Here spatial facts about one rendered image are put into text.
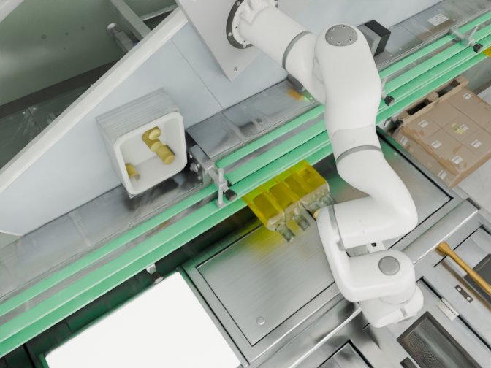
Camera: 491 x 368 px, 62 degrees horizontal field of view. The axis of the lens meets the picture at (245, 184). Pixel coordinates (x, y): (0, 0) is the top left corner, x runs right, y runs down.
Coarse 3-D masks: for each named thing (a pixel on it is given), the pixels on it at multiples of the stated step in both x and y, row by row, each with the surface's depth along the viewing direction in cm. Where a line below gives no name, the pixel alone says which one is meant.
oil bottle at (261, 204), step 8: (256, 192) 120; (264, 192) 120; (248, 200) 120; (256, 200) 118; (264, 200) 118; (272, 200) 118; (256, 208) 118; (264, 208) 117; (272, 208) 117; (280, 208) 117; (264, 216) 116; (272, 216) 116; (280, 216) 116; (264, 224) 119; (272, 224) 115; (280, 224) 116
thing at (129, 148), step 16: (176, 112) 95; (144, 128) 91; (160, 128) 105; (176, 128) 100; (128, 144) 102; (144, 144) 106; (176, 144) 106; (128, 160) 107; (144, 160) 111; (160, 160) 112; (176, 160) 112; (128, 176) 100; (144, 176) 109; (160, 176) 109
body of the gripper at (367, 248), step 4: (368, 244) 110; (376, 244) 110; (380, 244) 110; (356, 248) 117; (360, 248) 113; (364, 248) 111; (368, 248) 110; (372, 248) 109; (376, 248) 109; (380, 248) 109; (384, 248) 110; (356, 252) 117; (360, 252) 114; (364, 252) 112; (368, 252) 110
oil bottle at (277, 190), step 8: (264, 184) 121; (272, 184) 122; (280, 184) 122; (272, 192) 120; (280, 192) 120; (288, 192) 120; (280, 200) 119; (288, 200) 119; (296, 200) 119; (288, 208) 117; (296, 208) 118; (288, 216) 118
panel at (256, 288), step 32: (256, 224) 131; (288, 224) 132; (224, 256) 125; (256, 256) 125; (288, 256) 126; (320, 256) 127; (192, 288) 118; (224, 288) 119; (256, 288) 120; (288, 288) 120; (320, 288) 121; (96, 320) 112; (224, 320) 114; (256, 320) 115; (288, 320) 115; (256, 352) 110
